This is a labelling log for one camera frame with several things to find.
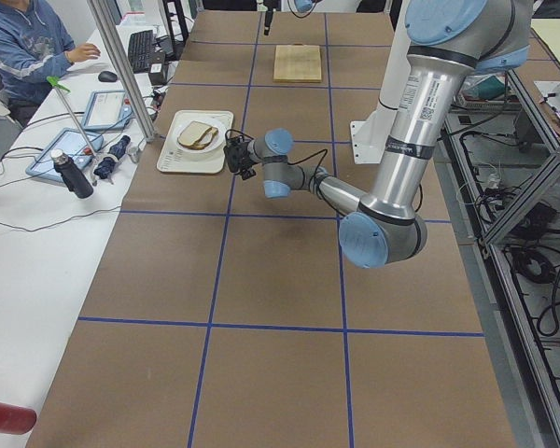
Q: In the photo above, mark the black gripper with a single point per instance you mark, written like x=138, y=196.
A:
x=267, y=20
x=241, y=152

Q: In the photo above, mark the white round plate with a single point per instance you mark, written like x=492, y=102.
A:
x=214, y=123

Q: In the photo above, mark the bread slice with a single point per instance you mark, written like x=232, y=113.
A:
x=193, y=133
x=204, y=140

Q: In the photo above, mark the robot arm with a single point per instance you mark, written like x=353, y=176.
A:
x=450, y=40
x=298, y=8

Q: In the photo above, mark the bread slice under egg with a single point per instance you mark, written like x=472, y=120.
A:
x=204, y=140

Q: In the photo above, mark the person's hand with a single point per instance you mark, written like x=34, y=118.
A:
x=83, y=53

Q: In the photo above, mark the wooden cutting board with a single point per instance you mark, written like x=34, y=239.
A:
x=297, y=63

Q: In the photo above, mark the cream bear serving tray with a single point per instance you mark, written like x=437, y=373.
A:
x=173, y=160

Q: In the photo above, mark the black keyboard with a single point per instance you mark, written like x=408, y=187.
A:
x=140, y=49

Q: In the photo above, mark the folded dark blue umbrella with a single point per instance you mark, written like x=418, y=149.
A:
x=110, y=160

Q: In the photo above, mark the upper teach pendant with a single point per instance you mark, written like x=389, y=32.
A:
x=107, y=111

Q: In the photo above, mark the black water bottle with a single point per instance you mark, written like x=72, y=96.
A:
x=71, y=175

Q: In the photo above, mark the black computer mouse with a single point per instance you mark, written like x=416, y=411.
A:
x=107, y=77

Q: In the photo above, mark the metal rod green clip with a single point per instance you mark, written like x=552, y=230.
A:
x=60, y=91

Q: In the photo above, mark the seated person blue hoodie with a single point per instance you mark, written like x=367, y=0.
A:
x=33, y=43

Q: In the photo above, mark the red bottle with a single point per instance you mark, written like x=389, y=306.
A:
x=16, y=420

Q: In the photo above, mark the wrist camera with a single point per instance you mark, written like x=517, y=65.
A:
x=236, y=137

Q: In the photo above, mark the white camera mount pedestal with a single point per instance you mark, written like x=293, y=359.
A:
x=368, y=137

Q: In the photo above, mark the aluminium frame post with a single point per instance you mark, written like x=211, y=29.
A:
x=118, y=57

